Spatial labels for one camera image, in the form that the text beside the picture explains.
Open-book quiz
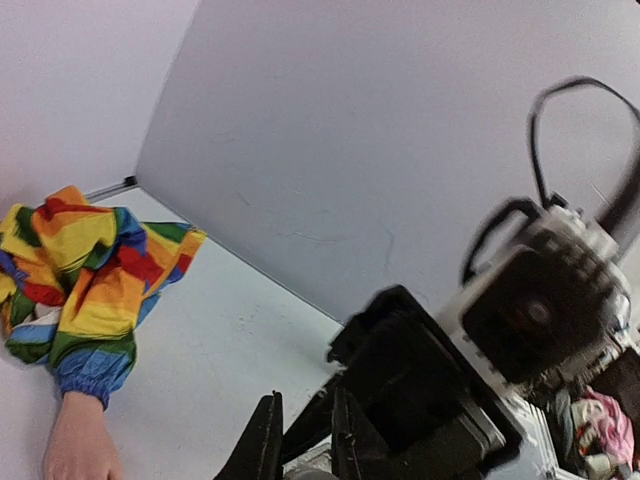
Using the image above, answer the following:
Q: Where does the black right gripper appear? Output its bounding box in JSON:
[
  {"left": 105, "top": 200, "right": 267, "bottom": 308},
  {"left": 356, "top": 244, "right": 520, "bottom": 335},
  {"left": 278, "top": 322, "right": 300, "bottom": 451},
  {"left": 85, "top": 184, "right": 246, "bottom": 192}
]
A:
[{"left": 282, "top": 247, "right": 634, "bottom": 480}]

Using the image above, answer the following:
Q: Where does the mannequin hand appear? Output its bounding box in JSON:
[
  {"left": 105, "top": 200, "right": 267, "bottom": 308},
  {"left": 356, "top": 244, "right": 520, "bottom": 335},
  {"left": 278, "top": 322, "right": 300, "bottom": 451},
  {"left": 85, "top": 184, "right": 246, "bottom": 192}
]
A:
[{"left": 44, "top": 392, "right": 124, "bottom": 480}]

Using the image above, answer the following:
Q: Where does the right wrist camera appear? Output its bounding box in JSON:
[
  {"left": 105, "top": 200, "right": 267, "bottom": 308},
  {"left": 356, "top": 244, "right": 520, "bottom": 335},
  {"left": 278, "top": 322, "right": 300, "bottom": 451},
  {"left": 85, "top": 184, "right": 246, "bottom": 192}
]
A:
[{"left": 457, "top": 197, "right": 631, "bottom": 312}]

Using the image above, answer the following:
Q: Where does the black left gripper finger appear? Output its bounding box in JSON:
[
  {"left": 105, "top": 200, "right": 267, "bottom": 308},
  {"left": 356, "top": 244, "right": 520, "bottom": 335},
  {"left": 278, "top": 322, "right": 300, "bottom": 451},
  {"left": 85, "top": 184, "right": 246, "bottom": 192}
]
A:
[{"left": 214, "top": 391, "right": 284, "bottom": 480}]

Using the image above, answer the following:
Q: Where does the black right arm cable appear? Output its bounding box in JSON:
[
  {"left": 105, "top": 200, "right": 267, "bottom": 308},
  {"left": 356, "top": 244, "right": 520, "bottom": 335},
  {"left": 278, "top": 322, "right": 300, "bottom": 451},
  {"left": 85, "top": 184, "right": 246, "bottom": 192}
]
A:
[{"left": 528, "top": 75, "right": 640, "bottom": 236}]

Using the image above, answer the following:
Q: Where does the colourful rainbow jacket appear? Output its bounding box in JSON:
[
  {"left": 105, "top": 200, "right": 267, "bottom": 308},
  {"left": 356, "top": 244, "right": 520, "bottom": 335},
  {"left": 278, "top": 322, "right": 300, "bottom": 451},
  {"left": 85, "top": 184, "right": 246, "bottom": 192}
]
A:
[{"left": 1, "top": 186, "right": 206, "bottom": 404}]

